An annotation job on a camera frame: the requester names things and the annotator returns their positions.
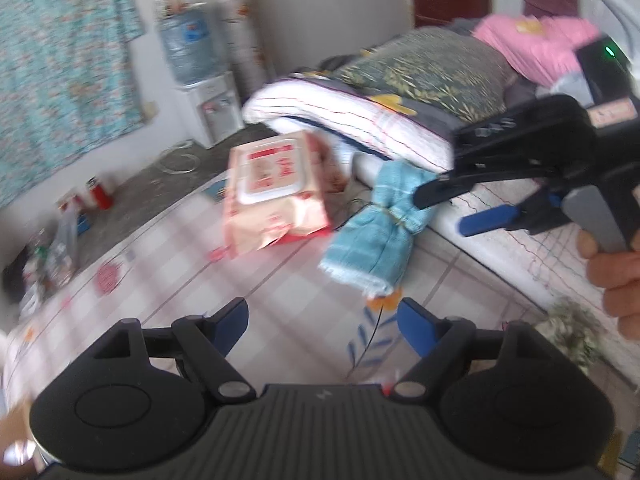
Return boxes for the teal floral wall cloth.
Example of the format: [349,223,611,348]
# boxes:
[0,0,146,208]

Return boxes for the pale green cloth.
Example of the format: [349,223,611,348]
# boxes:
[542,297,606,376]

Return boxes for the pink grey patchwork quilt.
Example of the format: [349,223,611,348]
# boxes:
[472,12,603,86]

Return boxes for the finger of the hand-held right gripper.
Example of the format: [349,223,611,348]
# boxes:
[456,191,567,239]
[414,164,547,211]

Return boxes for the pink wet wipes pack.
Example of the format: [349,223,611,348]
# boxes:
[222,130,333,261]

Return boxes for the white water dispenser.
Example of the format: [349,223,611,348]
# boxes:
[172,71,246,150]

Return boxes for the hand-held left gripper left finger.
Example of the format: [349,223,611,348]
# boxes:
[92,297,256,406]

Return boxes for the white striped folded blanket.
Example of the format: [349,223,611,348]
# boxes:
[242,77,458,171]

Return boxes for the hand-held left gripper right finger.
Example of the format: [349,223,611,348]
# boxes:
[390,297,551,404]

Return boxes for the clear plastic bag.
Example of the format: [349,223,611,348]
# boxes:
[22,207,81,291]

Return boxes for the blue fringed towel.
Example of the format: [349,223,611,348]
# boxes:
[320,161,441,297]

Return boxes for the floral paper roll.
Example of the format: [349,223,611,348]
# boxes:
[216,0,276,96]

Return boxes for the person's right hand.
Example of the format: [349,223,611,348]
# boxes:
[575,232,640,342]

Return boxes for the green leaf print pillow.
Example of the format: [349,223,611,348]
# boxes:
[330,27,516,123]

